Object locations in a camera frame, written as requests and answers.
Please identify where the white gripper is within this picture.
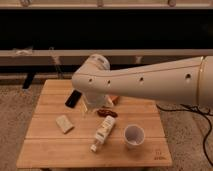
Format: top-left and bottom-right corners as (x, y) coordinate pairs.
(83, 93), (107, 110)

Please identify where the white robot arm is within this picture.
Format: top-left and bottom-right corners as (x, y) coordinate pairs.
(72, 54), (213, 109)

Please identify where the orange ceramic bowl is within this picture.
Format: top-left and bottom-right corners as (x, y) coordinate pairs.
(108, 95), (119, 105)

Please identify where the black smartphone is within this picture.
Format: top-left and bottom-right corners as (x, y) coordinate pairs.
(65, 90), (82, 108)

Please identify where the dark red small object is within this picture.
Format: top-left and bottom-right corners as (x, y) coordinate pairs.
(97, 109), (118, 117)

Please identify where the white plastic bottle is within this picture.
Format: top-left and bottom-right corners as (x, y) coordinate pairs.
(90, 116), (116, 152)

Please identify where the wooden table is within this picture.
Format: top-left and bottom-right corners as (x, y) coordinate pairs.
(16, 79), (172, 169)

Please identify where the black cable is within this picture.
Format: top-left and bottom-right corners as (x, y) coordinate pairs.
(156, 103), (213, 168)

